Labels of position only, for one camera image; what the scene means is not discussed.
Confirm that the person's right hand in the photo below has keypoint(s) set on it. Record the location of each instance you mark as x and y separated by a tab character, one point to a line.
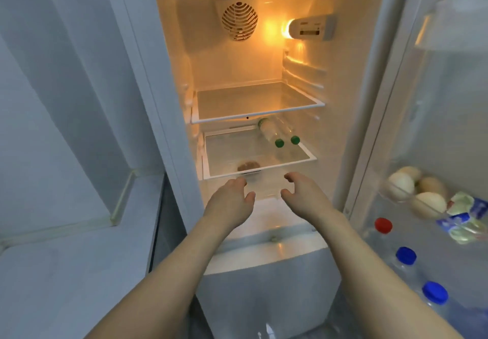
308	201

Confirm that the person's left hand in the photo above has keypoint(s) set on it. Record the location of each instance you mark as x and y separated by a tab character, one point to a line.
227	207

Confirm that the person's right thumb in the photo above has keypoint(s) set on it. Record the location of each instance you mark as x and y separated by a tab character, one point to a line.
286	195

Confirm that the person's left thumb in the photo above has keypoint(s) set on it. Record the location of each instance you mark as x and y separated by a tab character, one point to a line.
249	199

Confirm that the person's right forearm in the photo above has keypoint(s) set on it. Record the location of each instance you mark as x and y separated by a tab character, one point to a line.
373	281

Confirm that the person's left forearm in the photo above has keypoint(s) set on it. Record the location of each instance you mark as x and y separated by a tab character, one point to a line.
167	281

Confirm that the clear crisper drawer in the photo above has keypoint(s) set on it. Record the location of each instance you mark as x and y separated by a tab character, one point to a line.
267	188

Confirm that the brown food lump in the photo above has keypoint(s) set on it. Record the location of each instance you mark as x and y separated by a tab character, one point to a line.
248	166

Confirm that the small glass refrigerator shelf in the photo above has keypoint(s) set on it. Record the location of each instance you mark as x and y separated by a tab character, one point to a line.
236	148

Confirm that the clear bottle with green cap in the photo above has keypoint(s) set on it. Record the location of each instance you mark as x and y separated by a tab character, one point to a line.
286	127
270	131

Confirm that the large glass refrigerator shelf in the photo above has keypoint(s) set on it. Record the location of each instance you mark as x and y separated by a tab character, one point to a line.
251	100

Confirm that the clear bottle with red cap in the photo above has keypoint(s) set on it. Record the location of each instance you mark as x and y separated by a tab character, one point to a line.
383	225

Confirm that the pale egg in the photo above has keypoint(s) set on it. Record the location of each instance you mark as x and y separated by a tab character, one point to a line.
434	185
429	205
411	173
400	187

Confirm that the clear bottle with blue cap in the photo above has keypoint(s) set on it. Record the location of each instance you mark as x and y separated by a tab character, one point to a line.
434	293
405	255

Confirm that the clear door shelf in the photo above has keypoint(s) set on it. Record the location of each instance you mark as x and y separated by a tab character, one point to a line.
419	222

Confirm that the white thermostat light unit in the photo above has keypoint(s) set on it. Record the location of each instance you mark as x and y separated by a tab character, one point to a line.
314	26

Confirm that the blue and white packet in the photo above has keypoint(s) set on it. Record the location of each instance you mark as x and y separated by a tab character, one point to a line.
463	216

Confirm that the white refrigerator door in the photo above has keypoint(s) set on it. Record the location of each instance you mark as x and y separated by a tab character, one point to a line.
450	121

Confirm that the round white fan vent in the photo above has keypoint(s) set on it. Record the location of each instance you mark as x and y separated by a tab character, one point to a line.
239	20

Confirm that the white refrigerator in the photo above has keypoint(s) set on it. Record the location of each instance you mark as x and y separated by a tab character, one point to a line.
145	45

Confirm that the frosted door compartment cover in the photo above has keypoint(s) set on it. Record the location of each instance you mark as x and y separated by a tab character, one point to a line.
457	26

